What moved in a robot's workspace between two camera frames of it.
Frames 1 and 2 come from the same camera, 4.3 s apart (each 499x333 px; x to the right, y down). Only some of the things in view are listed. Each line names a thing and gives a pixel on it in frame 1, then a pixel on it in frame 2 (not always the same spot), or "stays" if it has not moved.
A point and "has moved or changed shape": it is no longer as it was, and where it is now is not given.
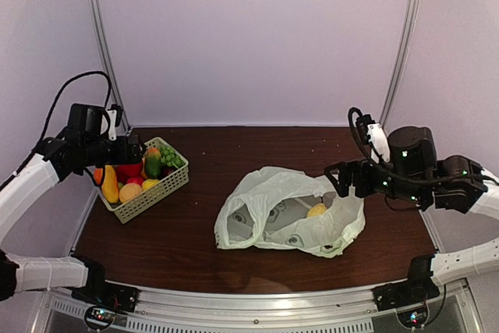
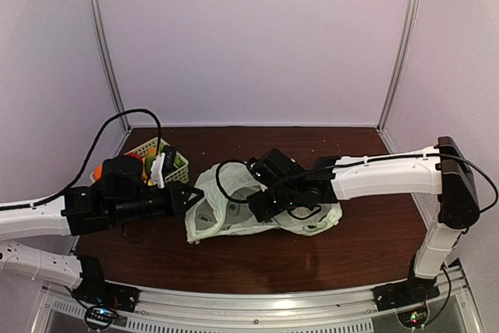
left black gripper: [122, 156] to [175, 204]
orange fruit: [97, 172] stays
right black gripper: [347, 168] to [261, 211]
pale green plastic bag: [288, 208] has moved or changed shape
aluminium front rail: [166, 310] stays
